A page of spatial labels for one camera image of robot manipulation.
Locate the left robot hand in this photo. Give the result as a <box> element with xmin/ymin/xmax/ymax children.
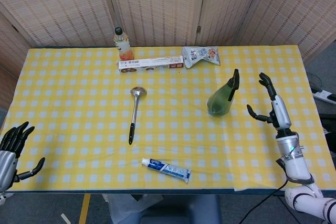
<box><xmin>0</xmin><ymin>121</ymin><xmax>46</xmax><ymax>192</ymax></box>

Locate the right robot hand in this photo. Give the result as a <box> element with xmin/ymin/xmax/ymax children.
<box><xmin>246</xmin><ymin>72</ymin><xmax>292</xmax><ymax>130</ymax></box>

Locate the green spray bottle black trigger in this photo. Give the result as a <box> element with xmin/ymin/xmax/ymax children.
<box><xmin>207</xmin><ymin>68</ymin><xmax>240</xmax><ymax>116</ymax></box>

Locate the orange drink bottle black cap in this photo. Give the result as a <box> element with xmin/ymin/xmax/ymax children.
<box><xmin>113</xmin><ymin>26</ymin><xmax>134</xmax><ymax>61</ymax></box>

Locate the white power strip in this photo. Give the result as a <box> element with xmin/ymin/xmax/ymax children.
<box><xmin>312</xmin><ymin>89</ymin><xmax>336</xmax><ymax>105</ymax></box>

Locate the yellow white checked tablecloth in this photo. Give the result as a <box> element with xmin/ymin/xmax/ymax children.
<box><xmin>4</xmin><ymin>46</ymin><xmax>336</xmax><ymax>192</ymax></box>

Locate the crumpled white snack bag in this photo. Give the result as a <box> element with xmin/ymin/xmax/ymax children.
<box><xmin>181</xmin><ymin>46</ymin><xmax>222</xmax><ymax>69</ymax></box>

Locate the white blue toothpaste tube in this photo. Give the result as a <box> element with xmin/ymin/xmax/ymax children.
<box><xmin>141</xmin><ymin>157</ymin><xmax>192</xmax><ymax>184</ymax></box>

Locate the white plastic bag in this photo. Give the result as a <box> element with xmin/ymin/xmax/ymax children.
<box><xmin>107</xmin><ymin>194</ymin><xmax>164</xmax><ymax>224</ymax></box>

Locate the long white cling film box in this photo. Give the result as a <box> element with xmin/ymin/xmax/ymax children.
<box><xmin>118</xmin><ymin>56</ymin><xmax>184</xmax><ymax>74</ymax></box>

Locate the dark blue chair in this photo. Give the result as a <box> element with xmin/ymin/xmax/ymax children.
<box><xmin>140</xmin><ymin>195</ymin><xmax>222</xmax><ymax>224</ymax></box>

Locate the woven folding screen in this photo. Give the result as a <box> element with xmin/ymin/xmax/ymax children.
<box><xmin>0</xmin><ymin>0</ymin><xmax>336</xmax><ymax>109</ymax></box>

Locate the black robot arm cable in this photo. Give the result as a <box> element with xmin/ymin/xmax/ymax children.
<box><xmin>232</xmin><ymin>179</ymin><xmax>289</xmax><ymax>224</ymax></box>

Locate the metal ladle black handle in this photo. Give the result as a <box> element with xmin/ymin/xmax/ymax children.
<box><xmin>128</xmin><ymin>86</ymin><xmax>148</xmax><ymax>145</ymax></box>

